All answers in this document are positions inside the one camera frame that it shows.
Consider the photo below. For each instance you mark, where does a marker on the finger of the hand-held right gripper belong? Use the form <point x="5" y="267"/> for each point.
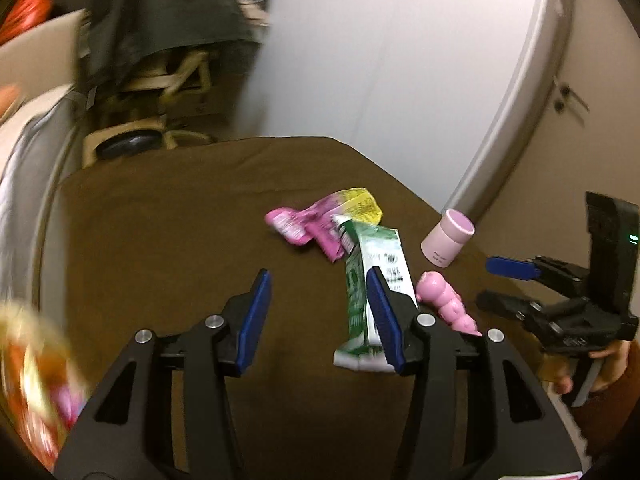
<point x="512" y="267"/>
<point x="505" y="305"/>

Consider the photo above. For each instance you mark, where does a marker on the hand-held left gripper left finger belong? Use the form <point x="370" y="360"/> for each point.
<point x="255" y="310"/>

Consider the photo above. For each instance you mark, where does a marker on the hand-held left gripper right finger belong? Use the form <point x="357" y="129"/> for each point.
<point x="382" y="320"/>

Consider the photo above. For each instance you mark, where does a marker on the green white milk carton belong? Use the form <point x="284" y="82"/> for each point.
<point x="357" y="305"/>

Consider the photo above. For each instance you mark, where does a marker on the yellow plastic bag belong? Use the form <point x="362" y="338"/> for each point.
<point x="35" y="375"/>

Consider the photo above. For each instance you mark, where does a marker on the person's right forearm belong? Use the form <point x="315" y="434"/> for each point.
<point x="610" y="420"/>

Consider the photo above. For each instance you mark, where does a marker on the person's right hand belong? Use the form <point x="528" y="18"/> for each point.
<point x="612" y="365"/>

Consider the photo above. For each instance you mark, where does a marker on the pink caterpillar toy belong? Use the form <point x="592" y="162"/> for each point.
<point x="445" y="300"/>

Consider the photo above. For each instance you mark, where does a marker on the pink cup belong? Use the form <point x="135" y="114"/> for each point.
<point x="445" y="240"/>

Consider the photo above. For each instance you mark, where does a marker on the pink snack wrapper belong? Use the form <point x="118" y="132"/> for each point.
<point x="310" y="222"/>

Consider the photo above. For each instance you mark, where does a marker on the white door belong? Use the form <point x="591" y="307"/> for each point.
<point x="605" y="85"/>

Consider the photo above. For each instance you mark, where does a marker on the black round pad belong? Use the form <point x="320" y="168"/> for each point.
<point x="125" y="144"/>

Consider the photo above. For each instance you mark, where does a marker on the beige office chair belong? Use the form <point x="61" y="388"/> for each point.
<point x="165" y="75"/>

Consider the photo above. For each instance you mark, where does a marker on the grey quilted mattress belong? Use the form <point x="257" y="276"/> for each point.
<point x="25" y="170"/>

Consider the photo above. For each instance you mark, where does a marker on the dark grey jacket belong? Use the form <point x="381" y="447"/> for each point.
<point x="165" y="10"/>

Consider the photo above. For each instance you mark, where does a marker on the orange pillow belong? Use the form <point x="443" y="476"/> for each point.
<point x="9" y="102"/>

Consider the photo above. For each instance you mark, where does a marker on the beige bed headboard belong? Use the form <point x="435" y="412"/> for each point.
<point x="35" y="55"/>

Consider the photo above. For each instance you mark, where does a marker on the large red plastic bag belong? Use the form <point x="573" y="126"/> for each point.
<point x="27" y="10"/>

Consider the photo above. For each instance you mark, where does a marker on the white door frame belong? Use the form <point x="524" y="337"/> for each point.
<point x="530" y="110"/>

